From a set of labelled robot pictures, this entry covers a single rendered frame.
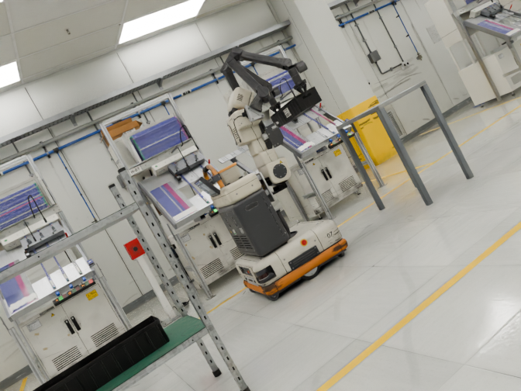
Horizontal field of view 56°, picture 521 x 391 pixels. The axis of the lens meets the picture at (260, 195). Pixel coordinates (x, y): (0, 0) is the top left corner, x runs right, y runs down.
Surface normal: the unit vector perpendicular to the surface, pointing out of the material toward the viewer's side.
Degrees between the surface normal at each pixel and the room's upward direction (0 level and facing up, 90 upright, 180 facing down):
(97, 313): 90
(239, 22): 90
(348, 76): 90
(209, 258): 90
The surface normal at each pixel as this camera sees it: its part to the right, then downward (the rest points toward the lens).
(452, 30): -0.80, 0.46
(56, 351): 0.38, -0.14
